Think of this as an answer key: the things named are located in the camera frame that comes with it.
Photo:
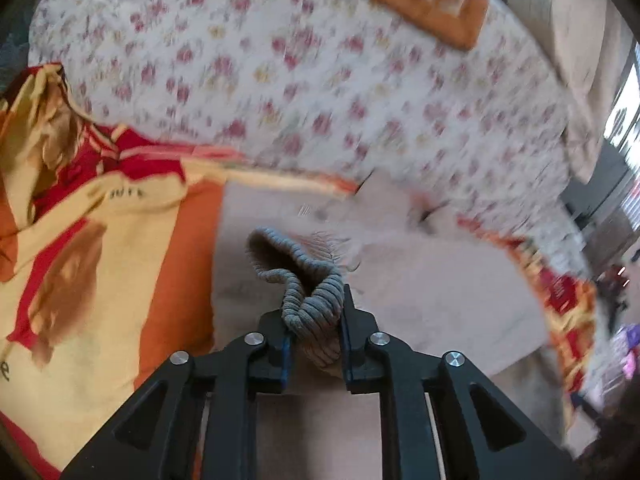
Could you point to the floral white bed sheet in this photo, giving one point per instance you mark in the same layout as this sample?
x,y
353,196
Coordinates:
x,y
341,86

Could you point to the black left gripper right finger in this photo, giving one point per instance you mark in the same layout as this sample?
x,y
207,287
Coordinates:
x,y
441,417

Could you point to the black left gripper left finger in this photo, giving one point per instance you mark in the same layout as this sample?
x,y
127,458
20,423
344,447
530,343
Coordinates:
x,y
194,413

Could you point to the beige grey jacket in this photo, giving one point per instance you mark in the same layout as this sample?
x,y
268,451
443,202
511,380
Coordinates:
x,y
298,253

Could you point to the beige curtain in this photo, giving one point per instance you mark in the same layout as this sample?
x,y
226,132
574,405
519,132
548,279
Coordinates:
x,y
588,43

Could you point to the red orange plush blanket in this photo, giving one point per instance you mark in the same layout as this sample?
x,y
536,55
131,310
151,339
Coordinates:
x,y
108,245

